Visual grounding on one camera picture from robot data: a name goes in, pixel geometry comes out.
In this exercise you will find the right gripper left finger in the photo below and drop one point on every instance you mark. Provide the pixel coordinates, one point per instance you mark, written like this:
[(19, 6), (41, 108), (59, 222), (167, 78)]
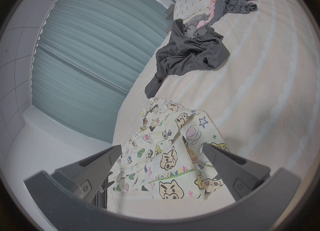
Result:
[(87, 172)]

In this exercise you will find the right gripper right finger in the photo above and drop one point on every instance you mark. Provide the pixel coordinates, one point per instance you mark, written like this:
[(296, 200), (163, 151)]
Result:
[(235, 172)]

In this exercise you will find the white printed pyjama top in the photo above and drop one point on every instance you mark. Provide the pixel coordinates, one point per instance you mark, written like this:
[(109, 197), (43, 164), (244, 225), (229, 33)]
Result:
[(170, 162)]

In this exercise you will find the bed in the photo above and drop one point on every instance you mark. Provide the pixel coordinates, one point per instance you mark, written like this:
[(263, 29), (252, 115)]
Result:
[(262, 99)]

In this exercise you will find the blue-green curtain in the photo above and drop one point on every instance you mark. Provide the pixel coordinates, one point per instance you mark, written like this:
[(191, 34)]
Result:
[(75, 94), (100, 24)]

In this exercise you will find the black garment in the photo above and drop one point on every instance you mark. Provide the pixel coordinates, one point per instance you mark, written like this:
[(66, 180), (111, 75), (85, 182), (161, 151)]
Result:
[(190, 54)]

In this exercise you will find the pink garment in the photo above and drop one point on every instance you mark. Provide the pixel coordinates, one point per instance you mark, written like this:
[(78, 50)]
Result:
[(201, 24)]

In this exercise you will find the dark grey garment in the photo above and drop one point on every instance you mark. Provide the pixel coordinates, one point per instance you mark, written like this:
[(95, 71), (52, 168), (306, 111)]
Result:
[(232, 4)]

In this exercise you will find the grey bedside table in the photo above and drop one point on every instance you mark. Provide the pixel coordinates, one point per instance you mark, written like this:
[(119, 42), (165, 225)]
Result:
[(170, 13)]

